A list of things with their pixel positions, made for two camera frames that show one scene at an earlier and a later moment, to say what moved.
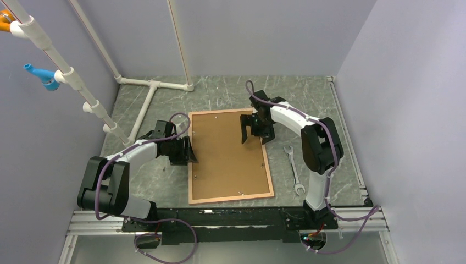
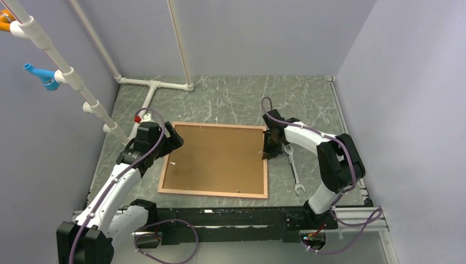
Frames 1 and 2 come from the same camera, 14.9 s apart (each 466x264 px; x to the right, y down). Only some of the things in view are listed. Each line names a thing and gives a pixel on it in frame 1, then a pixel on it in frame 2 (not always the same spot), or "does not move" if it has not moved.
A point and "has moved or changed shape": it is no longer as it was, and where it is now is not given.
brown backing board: x=226 y=167 has moved or changed shape
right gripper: x=267 y=135 → x=268 y=152
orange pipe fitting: x=6 y=17 does not move
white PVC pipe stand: x=22 y=27 does not move
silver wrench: x=297 y=185 does not move
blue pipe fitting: x=46 y=77 does not move
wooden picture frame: x=270 y=194 → x=218 y=160
